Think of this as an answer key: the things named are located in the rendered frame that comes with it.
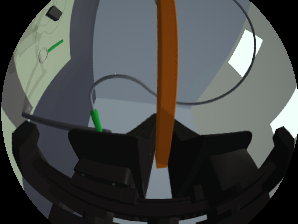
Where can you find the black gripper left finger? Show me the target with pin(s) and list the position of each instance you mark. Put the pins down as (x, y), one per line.
(134, 151)

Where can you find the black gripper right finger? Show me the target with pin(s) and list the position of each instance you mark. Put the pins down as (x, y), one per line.
(189, 150)

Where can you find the orange handle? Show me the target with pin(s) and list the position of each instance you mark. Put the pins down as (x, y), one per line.
(167, 60)

